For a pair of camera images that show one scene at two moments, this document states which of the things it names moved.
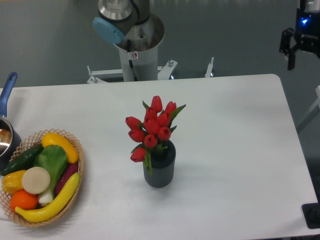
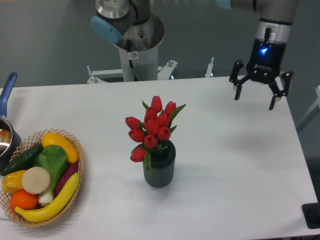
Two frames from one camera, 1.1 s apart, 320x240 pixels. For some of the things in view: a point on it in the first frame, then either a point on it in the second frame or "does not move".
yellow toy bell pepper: x=12 y=182 does not move
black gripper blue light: x=308 y=29 to x=265 y=61
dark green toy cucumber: x=24 y=162 does not move
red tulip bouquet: x=154 y=131 does not move
